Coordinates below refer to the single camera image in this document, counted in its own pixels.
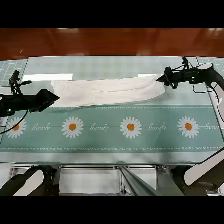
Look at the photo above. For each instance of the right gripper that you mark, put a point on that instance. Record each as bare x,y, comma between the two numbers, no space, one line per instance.
175,76

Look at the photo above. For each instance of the white garment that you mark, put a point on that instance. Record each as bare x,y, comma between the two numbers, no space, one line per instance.
106,91

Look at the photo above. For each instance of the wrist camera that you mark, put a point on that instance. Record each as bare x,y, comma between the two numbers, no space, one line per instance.
185,63
15,80

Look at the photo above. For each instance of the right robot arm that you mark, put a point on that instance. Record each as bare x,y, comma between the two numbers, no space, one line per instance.
208,75

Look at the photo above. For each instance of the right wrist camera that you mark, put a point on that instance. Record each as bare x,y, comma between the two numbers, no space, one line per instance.
185,63

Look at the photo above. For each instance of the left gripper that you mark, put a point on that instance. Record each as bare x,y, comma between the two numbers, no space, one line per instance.
45,99

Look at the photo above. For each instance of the silver frame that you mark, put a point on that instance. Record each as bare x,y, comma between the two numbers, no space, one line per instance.
140,183

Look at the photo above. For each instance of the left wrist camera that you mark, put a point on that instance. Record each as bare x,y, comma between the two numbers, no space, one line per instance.
15,80

